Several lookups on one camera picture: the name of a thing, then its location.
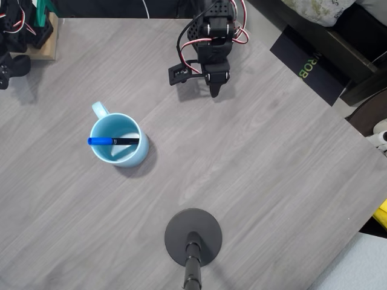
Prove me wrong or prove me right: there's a dark round chair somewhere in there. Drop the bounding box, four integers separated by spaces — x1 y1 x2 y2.
344 88 387 137

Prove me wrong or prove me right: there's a wooden base board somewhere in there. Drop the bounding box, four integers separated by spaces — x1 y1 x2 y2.
8 11 59 62

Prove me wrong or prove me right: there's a black round-base camera stand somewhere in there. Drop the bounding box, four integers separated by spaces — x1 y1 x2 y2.
164 208 223 290

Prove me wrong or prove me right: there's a light blue ceramic mug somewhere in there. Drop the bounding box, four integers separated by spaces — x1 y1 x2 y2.
89 101 150 169

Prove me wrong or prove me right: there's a blue marker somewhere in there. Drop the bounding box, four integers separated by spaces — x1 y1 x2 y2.
87 137 141 146

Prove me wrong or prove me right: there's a dark wooden furniture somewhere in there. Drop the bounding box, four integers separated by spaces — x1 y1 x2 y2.
246 0 387 107

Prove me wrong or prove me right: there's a black box with green lettering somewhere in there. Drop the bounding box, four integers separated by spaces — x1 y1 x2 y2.
269 24 352 107

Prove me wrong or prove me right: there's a green clamp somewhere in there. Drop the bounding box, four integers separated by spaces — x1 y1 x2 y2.
32 0 60 28

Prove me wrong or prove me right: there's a white device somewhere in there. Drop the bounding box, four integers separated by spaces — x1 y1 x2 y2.
366 118 387 156

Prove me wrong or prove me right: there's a yellow object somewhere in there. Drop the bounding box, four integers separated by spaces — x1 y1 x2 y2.
372 199 387 232

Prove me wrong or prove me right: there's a black leader arm handle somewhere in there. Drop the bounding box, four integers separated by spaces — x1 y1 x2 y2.
0 51 32 91

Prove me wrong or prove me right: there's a red white servo cable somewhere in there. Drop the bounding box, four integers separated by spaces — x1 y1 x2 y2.
180 37 214 74
232 0 251 44

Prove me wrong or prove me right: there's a light grey cushion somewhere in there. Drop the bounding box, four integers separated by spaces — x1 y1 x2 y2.
304 231 387 290

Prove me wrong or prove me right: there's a floral patterned pillow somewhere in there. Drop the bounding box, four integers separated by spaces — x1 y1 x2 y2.
281 0 358 28

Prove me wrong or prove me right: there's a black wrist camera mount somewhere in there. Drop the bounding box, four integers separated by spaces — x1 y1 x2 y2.
167 59 203 86

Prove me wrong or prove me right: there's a black leader arm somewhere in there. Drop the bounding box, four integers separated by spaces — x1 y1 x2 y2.
0 0 55 55

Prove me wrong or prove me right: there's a black camera cable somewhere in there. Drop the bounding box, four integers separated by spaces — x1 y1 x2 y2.
175 18 199 63

